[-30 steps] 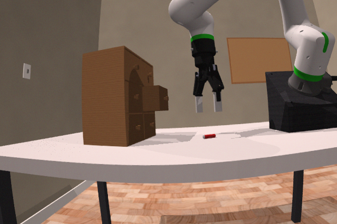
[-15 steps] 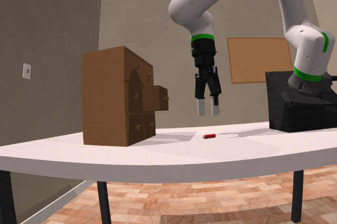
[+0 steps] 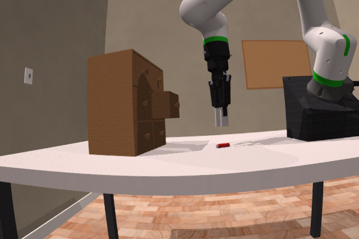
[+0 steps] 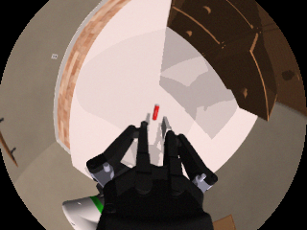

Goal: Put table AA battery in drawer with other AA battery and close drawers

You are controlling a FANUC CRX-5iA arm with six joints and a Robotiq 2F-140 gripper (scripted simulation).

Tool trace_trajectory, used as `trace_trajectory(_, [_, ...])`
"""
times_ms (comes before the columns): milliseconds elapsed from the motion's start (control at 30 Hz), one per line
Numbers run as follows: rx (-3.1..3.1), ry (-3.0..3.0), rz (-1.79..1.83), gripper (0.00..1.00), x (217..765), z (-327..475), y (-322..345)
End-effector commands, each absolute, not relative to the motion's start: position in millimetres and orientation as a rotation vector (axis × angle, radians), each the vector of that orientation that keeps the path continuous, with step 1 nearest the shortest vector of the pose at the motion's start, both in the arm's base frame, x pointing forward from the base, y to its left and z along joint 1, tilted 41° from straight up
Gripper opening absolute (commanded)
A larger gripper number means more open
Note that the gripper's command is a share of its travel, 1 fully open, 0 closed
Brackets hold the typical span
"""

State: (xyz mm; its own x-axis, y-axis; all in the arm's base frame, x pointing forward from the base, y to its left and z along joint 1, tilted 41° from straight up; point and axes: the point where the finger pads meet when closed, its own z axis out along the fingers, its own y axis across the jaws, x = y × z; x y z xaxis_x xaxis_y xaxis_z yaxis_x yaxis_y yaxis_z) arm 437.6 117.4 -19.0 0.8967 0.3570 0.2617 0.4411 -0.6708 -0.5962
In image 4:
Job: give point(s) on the brown wooden drawer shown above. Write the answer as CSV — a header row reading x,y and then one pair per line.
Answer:
x,y
210,56
255,12
253,82
221,17
290,83
186,25

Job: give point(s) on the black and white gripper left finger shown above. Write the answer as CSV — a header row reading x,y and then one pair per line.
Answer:
x,y
102,166

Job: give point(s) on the red cylinder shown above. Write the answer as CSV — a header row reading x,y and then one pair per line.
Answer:
x,y
155,112

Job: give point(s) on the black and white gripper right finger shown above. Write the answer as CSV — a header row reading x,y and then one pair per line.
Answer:
x,y
196,170

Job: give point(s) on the brown wooden chest of drawers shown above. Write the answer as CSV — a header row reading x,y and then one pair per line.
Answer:
x,y
250,32

